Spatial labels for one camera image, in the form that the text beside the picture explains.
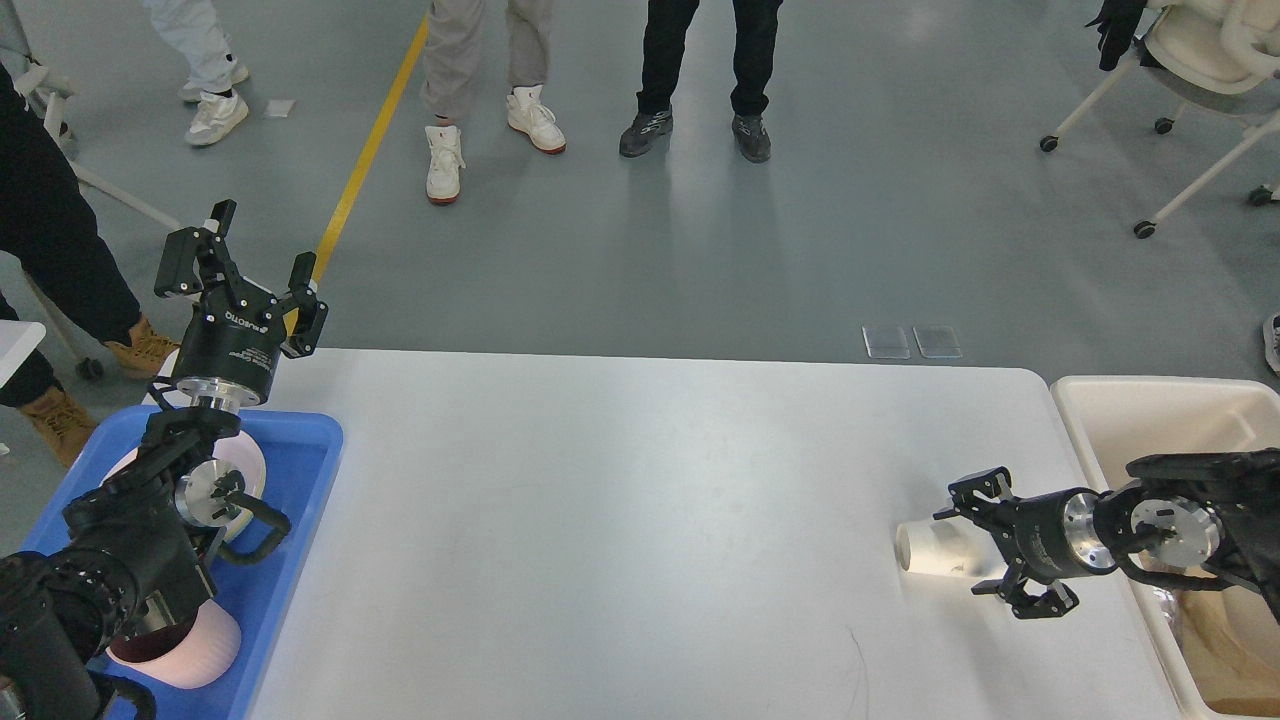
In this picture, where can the blue plastic tray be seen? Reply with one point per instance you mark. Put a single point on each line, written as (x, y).
(302, 453)

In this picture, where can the person in white trousers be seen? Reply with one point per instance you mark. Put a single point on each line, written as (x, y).
(194, 30)

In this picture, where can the left clear floor plate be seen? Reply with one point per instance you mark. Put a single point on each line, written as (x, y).
(886, 342)

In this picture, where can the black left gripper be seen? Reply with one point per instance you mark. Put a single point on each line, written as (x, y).
(230, 352)

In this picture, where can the brown paper bag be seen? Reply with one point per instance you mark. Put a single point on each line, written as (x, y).
(1230, 648)

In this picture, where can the white plastic bin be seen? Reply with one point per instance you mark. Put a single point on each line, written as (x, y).
(1114, 419)

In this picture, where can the silver foil wrapper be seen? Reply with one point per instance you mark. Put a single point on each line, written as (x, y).
(1169, 608)

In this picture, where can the clear floor plate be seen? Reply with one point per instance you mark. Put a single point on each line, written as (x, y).
(886, 342)
(936, 341)

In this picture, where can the white rolling chair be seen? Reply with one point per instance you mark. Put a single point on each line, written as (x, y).
(1218, 56)

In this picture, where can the right clear floor plate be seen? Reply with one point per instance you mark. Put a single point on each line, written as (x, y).
(936, 341)

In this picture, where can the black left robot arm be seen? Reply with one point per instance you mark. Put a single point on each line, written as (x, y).
(141, 545)

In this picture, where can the person with tan boots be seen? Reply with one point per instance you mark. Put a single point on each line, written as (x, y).
(52, 231)

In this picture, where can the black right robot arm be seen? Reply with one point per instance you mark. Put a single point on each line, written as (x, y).
(1184, 522)

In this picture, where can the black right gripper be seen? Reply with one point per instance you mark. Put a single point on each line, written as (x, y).
(1052, 536)

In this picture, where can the white paper cup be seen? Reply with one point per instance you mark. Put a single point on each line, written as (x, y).
(951, 547)

